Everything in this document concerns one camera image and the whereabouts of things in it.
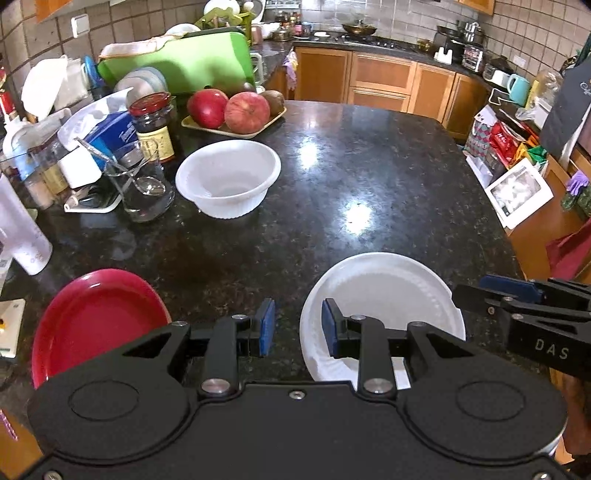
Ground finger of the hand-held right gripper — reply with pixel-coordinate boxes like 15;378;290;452
479;273;591;304
452;283;591;322

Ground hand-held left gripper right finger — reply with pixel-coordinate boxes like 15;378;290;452
322;298;475;400

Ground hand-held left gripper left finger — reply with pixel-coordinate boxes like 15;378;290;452
121;298;276;400

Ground white plate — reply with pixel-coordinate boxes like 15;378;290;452
299;251;466;389
203;0;241;17

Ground small white bowl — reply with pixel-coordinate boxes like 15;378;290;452
175;140;282;219

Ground red plastic plate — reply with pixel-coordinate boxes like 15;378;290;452
31;268;172;390

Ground red cloth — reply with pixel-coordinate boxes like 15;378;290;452
546;229;591;280

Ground white box with window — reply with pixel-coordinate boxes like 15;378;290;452
484;158;554;230

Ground purple rubber gloves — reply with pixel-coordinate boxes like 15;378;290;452
565;169;591;195

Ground red shopping bags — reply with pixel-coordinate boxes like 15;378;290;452
464;103;548;172

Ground clear glass cup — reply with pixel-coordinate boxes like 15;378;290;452
103;141;177;224

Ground dark apron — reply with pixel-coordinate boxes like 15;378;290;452
539;59;591;172

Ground metal spoon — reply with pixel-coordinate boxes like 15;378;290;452
74;137;167;195

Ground yellow fruit tray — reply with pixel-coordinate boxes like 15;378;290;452
180;105;287;140

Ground teal mug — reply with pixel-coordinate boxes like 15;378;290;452
506;74;532;107

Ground white toaster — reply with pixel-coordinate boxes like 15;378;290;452
483;64;511;86

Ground white shallow tray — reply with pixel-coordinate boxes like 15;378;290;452
63;185;123;214

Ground striped red apple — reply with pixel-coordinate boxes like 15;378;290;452
224;92;271;135

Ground brown kiwi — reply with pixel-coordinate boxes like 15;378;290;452
260;90;286;116

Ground dark red apple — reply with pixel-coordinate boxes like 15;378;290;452
187;89;230;129

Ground clear storage jar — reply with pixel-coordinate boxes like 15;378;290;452
462;43;484;73

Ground dark jar with red lid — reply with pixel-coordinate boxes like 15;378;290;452
128;91;179;165

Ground wooden lower cabinets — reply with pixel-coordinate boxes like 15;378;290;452
293;45;491;140

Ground blue tissue pack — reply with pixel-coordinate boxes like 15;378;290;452
85;111;140;168

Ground black coffee machine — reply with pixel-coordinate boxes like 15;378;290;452
436;25;467;64

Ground small white box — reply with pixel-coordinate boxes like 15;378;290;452
0;298;27;359

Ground white plastic bottle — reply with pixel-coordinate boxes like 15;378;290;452
0;173;53;277

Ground spice jars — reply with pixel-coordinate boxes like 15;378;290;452
18;143;70;210

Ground grey-blue bowl stack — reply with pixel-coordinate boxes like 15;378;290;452
113;66;170;105

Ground gas stove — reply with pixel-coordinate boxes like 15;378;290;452
341;37;413;49

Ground green cutting board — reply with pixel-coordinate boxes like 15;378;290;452
97;27;256;96

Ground wok with lid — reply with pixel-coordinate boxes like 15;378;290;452
341;19;379;37

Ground green dish rack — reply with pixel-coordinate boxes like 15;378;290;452
194;8;255;45

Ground beige dish cloth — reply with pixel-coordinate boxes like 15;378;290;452
99;34;184;60

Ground white plate in rack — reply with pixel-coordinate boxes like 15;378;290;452
203;0;241;17

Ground white plastic container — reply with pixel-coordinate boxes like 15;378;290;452
21;55;89;121

